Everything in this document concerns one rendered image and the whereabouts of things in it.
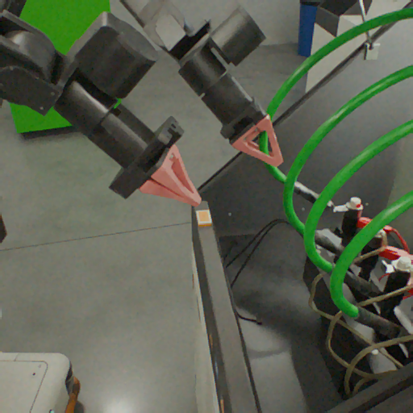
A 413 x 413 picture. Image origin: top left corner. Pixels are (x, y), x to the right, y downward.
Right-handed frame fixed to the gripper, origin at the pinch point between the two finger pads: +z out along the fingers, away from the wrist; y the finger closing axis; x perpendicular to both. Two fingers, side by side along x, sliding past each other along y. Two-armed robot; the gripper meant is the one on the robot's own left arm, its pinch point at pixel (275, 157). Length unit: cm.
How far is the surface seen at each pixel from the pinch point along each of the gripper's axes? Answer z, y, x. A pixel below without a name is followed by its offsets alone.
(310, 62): -7.9, -2.1, -12.2
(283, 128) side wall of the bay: 3.7, 34.6, -1.9
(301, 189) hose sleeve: 7.5, 2.4, 0.4
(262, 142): -3.4, -1.0, -0.1
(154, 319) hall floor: 47, 95, 103
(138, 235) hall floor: 21, 157, 111
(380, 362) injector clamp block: 31.3, -12.4, 6.2
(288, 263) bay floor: 29.7, 28.4, 17.5
